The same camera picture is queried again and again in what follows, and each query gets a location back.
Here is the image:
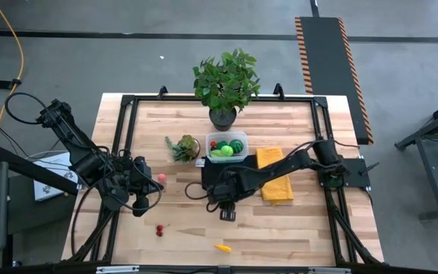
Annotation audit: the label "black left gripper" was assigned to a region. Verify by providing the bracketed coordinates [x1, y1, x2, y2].
[119, 155, 166, 218]

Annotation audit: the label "striped green toy watermelon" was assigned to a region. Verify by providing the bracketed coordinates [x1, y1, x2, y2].
[229, 139, 245, 155]

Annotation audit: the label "clear plastic tupperware container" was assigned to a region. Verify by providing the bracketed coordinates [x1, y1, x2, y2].
[205, 131, 249, 164]

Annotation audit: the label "black cloth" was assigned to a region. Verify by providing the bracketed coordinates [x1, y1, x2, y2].
[200, 154, 260, 194]

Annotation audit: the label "small spiky succulent plant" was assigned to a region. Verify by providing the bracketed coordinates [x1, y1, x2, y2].
[164, 134, 202, 164]

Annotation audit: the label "yellow cloth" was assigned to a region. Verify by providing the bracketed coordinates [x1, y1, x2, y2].
[255, 146, 295, 206]

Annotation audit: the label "white booklet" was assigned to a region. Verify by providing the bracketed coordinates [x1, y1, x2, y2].
[32, 151, 80, 202]

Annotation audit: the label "leafy green potted tree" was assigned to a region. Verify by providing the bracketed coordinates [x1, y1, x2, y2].
[192, 47, 262, 132]

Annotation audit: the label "black diagonal beam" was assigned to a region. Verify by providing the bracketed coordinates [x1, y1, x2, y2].
[0, 144, 80, 196]

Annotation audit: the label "black floor mat striped edges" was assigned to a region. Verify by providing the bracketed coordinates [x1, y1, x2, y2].
[294, 16, 375, 145]

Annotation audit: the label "black metal stand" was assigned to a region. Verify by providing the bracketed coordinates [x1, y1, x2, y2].
[393, 94, 438, 222]

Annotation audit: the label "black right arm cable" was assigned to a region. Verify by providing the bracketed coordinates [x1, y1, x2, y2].
[184, 181, 214, 202]

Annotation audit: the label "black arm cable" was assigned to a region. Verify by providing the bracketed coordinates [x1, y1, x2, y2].
[184, 181, 214, 202]
[5, 92, 51, 126]

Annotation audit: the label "black metal table frame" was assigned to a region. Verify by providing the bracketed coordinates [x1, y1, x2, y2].
[61, 82, 386, 268]

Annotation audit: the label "black curved hose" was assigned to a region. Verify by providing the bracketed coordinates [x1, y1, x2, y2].
[70, 186, 94, 256]

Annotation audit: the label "silver metal bracket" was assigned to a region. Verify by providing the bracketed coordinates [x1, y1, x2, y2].
[308, 266, 351, 274]
[96, 265, 140, 274]

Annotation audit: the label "white floor cable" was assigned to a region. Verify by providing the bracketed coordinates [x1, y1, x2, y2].
[24, 149, 71, 160]

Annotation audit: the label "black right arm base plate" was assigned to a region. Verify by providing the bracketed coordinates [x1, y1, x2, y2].
[319, 157, 380, 189]

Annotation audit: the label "thin black floor cable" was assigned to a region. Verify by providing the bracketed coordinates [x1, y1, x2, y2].
[0, 121, 33, 161]

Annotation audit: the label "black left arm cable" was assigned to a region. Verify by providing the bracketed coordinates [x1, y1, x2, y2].
[5, 92, 51, 126]

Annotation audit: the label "black cable bracket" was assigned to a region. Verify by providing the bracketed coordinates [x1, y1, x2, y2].
[0, 78, 23, 91]

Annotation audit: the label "yellow cable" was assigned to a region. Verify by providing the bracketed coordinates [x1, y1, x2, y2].
[0, 0, 25, 145]

